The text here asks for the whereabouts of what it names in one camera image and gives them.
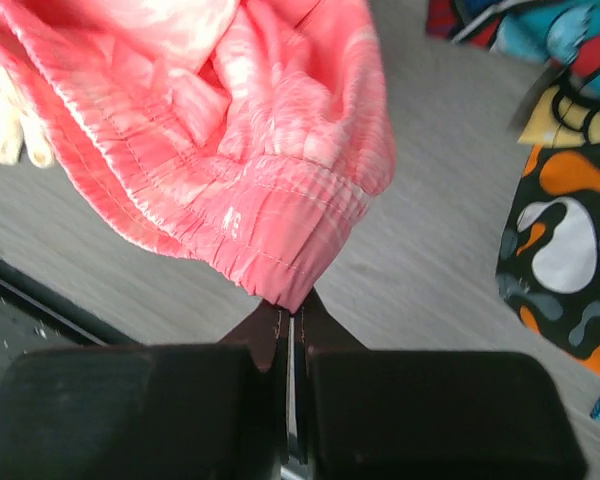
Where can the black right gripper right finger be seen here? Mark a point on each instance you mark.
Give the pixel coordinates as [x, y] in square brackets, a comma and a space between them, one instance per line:
[423, 414]

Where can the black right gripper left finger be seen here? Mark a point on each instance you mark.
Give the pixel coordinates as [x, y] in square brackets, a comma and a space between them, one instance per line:
[173, 411]

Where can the pink patterned shorts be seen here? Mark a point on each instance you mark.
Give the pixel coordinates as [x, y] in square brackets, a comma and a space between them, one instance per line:
[251, 135]

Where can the black orange camo shorts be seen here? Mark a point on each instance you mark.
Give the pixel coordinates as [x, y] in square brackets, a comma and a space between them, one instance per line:
[548, 270]

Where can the comic print shorts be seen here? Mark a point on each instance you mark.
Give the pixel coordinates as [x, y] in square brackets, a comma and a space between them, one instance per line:
[562, 108]

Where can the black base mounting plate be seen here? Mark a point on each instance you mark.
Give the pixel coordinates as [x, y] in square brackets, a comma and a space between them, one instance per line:
[34, 317]

